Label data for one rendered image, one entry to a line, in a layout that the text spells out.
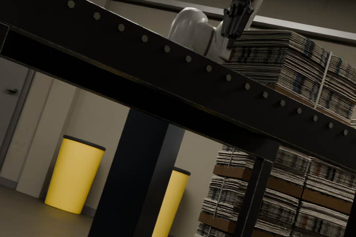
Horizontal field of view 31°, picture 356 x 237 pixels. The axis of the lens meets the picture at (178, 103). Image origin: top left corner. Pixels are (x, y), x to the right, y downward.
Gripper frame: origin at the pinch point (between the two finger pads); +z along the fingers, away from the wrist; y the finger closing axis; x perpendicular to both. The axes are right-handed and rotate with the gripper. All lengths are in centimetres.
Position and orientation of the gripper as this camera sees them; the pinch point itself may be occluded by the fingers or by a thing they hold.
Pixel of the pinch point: (226, 48)
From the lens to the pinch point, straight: 198.7
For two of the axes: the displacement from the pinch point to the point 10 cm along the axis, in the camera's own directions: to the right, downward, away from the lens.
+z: -3.0, 9.4, -1.4
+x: -7.9, -3.3, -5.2
